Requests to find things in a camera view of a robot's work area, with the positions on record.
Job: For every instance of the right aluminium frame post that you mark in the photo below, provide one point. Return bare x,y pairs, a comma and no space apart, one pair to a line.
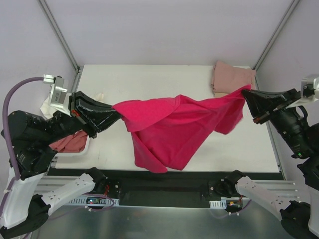
277,32

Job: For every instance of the magenta t shirt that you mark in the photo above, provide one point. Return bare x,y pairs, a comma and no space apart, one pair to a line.
167,132

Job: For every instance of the slotted cable duct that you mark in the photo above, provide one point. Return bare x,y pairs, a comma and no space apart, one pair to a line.
93,201
222,204

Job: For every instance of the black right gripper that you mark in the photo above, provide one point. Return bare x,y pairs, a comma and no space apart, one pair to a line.
275,106

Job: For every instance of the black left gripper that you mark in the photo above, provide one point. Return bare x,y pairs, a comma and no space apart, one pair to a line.
81,114

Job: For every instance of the aluminium front rail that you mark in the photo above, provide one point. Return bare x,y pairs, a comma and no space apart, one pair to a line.
118,186

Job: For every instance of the dusty red t shirt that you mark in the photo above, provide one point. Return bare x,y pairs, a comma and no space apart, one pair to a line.
71,144

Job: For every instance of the right slotted cable duct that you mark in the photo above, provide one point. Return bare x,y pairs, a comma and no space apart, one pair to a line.
222,204

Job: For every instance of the left slotted cable duct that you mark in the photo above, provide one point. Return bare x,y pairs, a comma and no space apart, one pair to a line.
93,201

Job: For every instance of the cream white t shirt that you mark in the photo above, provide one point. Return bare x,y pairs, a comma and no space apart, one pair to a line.
48,110

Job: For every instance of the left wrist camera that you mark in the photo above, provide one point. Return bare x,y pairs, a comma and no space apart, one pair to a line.
57,93

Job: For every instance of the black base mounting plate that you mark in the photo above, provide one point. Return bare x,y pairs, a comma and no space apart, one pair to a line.
148,198

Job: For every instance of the folded pink t shirt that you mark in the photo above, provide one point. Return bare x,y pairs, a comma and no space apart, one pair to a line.
227,78

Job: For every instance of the folded tan t shirt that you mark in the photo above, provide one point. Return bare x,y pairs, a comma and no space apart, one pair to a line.
219,94

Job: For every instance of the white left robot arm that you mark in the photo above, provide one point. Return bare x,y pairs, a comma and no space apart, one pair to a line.
22,209

